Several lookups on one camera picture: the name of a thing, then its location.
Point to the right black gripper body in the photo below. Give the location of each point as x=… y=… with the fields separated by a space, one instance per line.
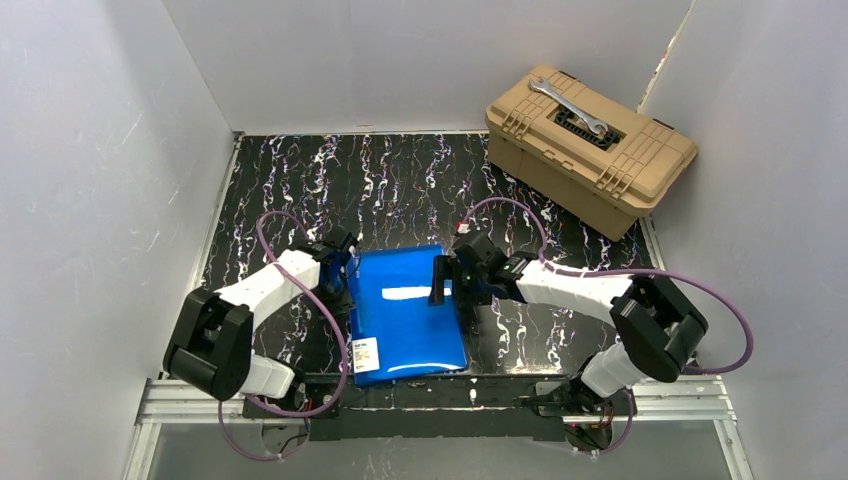
x=457 y=279

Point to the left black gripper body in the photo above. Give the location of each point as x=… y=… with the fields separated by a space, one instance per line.
x=342 y=258

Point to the blue plastic folder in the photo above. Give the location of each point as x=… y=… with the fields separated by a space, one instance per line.
x=396 y=334

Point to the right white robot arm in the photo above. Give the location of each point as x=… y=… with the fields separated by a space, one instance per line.
x=659 y=328

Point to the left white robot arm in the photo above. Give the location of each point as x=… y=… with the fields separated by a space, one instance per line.
x=211 y=347

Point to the tan plastic toolbox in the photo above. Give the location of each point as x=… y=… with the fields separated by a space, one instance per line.
x=609 y=183

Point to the silver open-end wrench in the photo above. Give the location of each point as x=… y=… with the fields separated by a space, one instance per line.
x=596 y=126

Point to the aluminium frame rail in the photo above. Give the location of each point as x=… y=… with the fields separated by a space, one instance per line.
x=691 y=399

